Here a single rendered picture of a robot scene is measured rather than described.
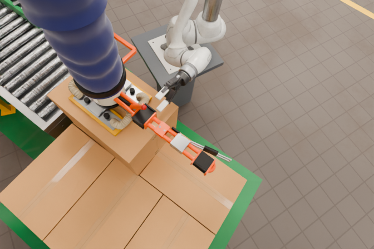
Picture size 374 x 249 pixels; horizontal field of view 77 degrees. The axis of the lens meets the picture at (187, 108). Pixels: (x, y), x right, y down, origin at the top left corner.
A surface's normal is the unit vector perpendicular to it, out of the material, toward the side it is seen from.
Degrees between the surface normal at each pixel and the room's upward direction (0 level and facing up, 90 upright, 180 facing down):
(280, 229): 0
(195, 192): 0
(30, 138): 0
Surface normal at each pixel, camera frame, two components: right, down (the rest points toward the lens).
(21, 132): 0.08, -0.41
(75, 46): 0.24, 0.83
